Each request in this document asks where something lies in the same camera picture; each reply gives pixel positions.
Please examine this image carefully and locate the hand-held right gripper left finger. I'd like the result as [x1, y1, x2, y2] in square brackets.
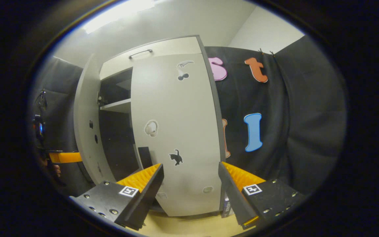
[69, 163, 164, 231]

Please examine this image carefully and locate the white shoe cabinet door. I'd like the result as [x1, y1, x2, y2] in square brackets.
[130, 53, 226, 217]
[73, 54, 117, 185]

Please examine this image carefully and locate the white shoe cabinet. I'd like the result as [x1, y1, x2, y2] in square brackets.
[97, 35, 228, 218]

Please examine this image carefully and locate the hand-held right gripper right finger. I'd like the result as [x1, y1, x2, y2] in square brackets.
[218, 161, 307, 230]

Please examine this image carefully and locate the white cabinet drawer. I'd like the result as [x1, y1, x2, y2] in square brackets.
[99, 36, 205, 80]

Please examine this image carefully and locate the white cabinet shelf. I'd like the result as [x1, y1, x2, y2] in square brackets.
[100, 98, 132, 114]

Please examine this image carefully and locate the black door handle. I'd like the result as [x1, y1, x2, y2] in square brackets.
[138, 146, 153, 169]

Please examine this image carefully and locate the ceiling light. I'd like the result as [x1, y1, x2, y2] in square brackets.
[80, 0, 159, 34]

